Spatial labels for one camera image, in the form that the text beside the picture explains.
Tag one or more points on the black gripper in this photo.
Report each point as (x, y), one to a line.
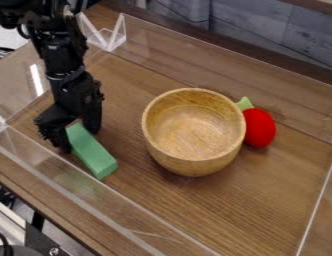
(77, 100)

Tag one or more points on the green rectangular stick block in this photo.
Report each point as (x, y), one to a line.
(90, 151)

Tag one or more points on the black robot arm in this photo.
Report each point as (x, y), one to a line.
(47, 23)

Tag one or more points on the brown wooden bowl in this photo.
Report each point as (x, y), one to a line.
(194, 129)

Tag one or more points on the black table leg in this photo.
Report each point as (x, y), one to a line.
(38, 221)

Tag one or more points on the red plush strawberry toy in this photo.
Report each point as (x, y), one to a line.
(260, 124)

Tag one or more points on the clear acrylic corner bracket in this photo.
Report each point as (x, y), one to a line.
(105, 38)

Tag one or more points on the clear acrylic tray enclosure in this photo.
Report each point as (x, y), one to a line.
(265, 206)

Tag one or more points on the black equipment with cable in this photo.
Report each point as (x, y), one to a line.
(26, 241)

